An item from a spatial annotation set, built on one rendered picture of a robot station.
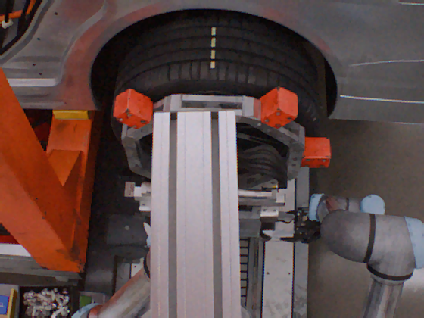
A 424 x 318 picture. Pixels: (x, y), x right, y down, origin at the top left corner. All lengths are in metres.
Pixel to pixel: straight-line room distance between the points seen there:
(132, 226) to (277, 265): 0.65
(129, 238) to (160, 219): 1.74
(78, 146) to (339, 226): 1.13
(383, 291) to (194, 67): 0.79
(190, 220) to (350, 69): 1.35
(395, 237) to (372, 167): 1.60
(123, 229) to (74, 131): 0.41
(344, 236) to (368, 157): 1.62
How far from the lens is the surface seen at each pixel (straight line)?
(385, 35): 1.83
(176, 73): 1.80
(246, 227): 2.67
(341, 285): 2.79
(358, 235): 1.42
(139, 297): 1.50
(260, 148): 1.82
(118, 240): 2.41
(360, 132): 3.09
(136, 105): 1.82
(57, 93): 2.19
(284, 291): 2.67
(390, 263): 1.46
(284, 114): 1.76
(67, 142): 2.30
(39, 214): 1.75
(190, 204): 0.67
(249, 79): 1.78
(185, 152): 0.70
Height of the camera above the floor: 2.65
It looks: 64 degrees down
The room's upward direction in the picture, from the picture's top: 2 degrees counter-clockwise
